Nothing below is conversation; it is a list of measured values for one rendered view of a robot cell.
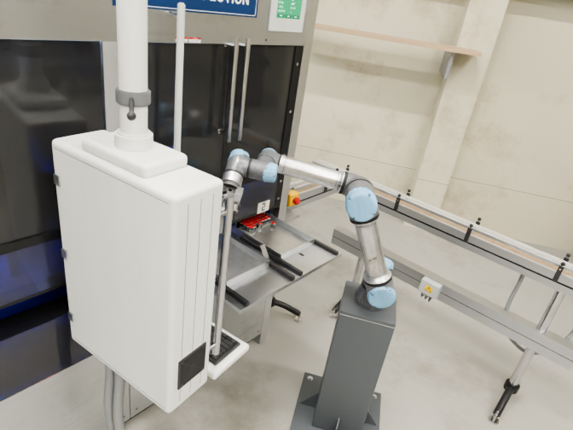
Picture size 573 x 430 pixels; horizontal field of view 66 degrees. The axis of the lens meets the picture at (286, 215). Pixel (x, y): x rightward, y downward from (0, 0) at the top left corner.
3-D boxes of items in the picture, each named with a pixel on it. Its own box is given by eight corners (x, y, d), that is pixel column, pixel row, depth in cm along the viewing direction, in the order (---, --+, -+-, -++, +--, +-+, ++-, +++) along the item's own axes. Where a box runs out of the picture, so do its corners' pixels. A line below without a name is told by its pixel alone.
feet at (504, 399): (484, 419, 253) (493, 402, 247) (510, 374, 288) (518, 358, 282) (498, 428, 249) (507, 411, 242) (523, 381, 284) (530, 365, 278)
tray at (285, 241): (231, 231, 226) (232, 225, 225) (266, 217, 245) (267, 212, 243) (280, 261, 208) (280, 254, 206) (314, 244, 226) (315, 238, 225)
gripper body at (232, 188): (236, 212, 154) (244, 184, 160) (211, 206, 154) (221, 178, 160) (234, 222, 161) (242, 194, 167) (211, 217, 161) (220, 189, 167)
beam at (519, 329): (330, 242, 322) (333, 228, 317) (337, 239, 328) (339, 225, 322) (569, 370, 236) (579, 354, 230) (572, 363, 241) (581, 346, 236)
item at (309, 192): (271, 219, 252) (274, 194, 245) (252, 209, 260) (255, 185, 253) (339, 193, 300) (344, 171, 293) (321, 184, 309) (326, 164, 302)
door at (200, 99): (122, 210, 163) (117, 41, 136) (218, 183, 196) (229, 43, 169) (123, 211, 162) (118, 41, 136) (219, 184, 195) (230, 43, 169)
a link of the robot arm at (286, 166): (376, 173, 183) (263, 140, 182) (379, 183, 173) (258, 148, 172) (367, 198, 188) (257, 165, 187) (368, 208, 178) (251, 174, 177)
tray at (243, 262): (176, 252, 202) (176, 246, 200) (219, 235, 221) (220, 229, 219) (226, 287, 184) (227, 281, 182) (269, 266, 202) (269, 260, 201)
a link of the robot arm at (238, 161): (251, 149, 167) (230, 145, 167) (245, 173, 162) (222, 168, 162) (251, 161, 174) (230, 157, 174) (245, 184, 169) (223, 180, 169)
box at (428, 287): (417, 290, 278) (421, 278, 274) (421, 287, 282) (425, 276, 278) (435, 299, 272) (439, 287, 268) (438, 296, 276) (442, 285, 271)
